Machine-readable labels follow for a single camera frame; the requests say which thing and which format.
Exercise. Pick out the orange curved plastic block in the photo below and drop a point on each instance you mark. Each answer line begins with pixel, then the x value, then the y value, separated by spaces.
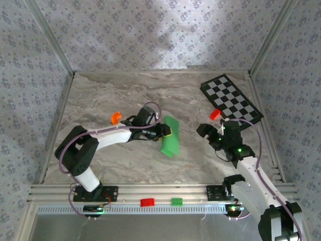
pixel 116 118

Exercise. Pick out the red toy brick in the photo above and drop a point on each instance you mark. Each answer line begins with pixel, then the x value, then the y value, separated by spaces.
pixel 147 202

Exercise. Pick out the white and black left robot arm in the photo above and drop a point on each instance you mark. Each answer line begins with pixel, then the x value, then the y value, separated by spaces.
pixel 113 136

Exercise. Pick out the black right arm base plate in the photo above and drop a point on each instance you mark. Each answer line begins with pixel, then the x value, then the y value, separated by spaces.
pixel 213 193

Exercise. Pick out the long aluminium mounting rail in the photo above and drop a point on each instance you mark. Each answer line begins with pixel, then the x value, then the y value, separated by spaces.
pixel 160 193

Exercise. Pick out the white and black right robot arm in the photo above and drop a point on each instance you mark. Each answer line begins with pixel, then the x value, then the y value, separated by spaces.
pixel 247 175

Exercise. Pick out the black and grey chessboard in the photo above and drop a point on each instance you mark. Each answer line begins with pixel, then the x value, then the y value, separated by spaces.
pixel 230 100

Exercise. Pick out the green toy brick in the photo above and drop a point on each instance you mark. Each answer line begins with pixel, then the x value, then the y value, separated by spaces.
pixel 176 201

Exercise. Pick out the aluminium frame post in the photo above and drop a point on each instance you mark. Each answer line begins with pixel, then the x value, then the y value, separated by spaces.
pixel 51 37
pixel 272 37

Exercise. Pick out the red plastic block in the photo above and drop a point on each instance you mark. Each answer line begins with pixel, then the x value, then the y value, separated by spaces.
pixel 215 114

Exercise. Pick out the aluminium table side rail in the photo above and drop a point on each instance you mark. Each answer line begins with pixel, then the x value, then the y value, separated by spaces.
pixel 258 100
pixel 59 125

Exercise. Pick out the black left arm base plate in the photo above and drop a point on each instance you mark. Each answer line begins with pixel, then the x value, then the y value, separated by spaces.
pixel 111 193

